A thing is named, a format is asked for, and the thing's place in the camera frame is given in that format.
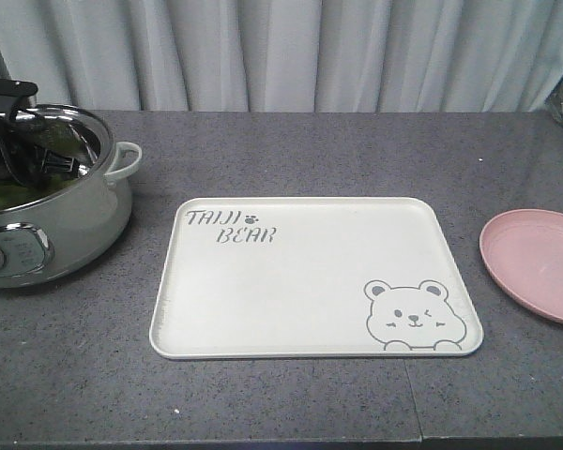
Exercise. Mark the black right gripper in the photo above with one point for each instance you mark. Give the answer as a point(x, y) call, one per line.
point(23, 161)

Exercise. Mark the green lettuce leaf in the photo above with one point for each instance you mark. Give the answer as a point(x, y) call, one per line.
point(14, 197)

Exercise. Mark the cream bear serving tray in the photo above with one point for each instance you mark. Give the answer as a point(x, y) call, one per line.
point(311, 277)

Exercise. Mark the pink round plate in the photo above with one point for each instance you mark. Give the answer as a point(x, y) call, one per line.
point(523, 253)

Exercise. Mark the grey electric cooking pot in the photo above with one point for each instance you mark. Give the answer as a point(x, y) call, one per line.
point(48, 240)

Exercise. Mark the grey-white curtain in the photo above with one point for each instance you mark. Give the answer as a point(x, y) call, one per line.
point(286, 56)

